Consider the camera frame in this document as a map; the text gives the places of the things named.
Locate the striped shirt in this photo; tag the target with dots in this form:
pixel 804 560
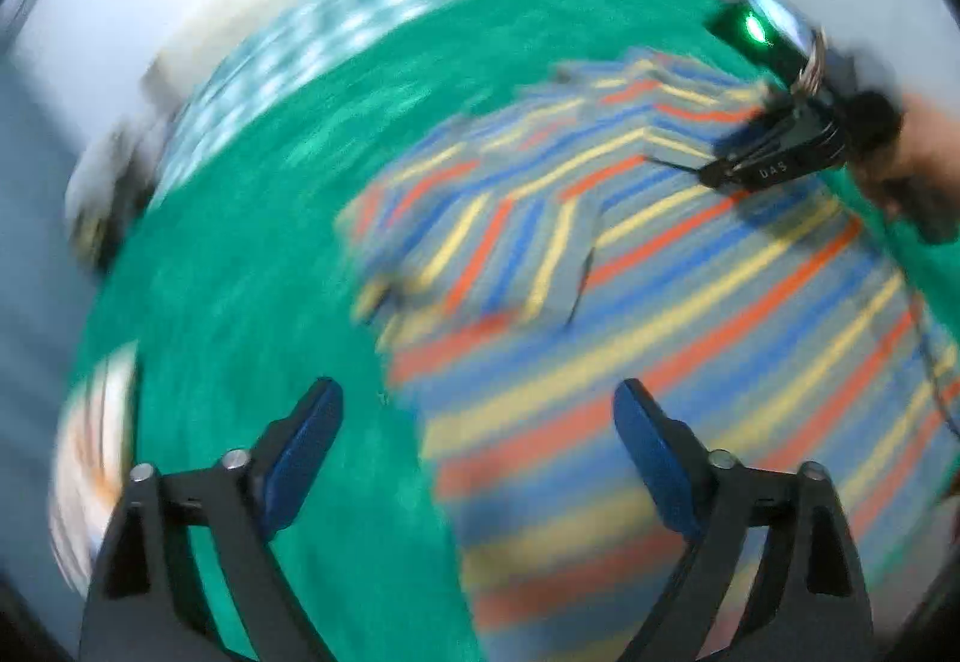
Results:
pixel 675 302

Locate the green white checkered sheet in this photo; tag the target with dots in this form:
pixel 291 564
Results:
pixel 330 25

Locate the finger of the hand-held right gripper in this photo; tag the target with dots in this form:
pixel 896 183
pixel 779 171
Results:
pixel 772 163

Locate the person's right hand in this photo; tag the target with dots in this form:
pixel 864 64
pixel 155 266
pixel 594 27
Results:
pixel 922 167

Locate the cream pillow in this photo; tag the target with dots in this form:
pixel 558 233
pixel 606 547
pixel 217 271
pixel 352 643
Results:
pixel 247 25

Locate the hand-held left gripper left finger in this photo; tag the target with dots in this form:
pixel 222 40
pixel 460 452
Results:
pixel 300 459

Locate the green blanket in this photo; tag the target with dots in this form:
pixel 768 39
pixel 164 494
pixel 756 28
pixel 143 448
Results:
pixel 262 242

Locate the grey curtain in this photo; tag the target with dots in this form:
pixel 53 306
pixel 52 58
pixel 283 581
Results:
pixel 37 332

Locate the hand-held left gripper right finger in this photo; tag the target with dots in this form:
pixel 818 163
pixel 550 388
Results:
pixel 660 459

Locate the orange white patterned pillow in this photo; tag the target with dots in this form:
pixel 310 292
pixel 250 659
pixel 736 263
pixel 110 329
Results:
pixel 94 474

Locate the pile of grey clothes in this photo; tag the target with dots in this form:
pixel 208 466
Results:
pixel 112 190

